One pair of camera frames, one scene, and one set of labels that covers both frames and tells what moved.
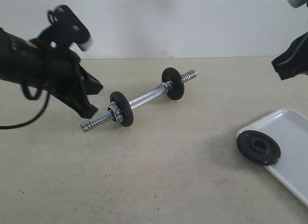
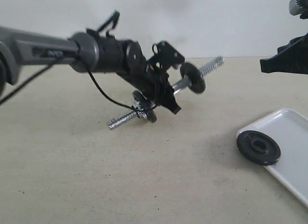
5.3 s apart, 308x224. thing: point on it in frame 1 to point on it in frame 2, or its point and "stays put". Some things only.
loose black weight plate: (258, 147) stays put
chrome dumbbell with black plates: (121, 111) to (191, 78)
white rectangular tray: (289, 128) stays put
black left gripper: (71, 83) to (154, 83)
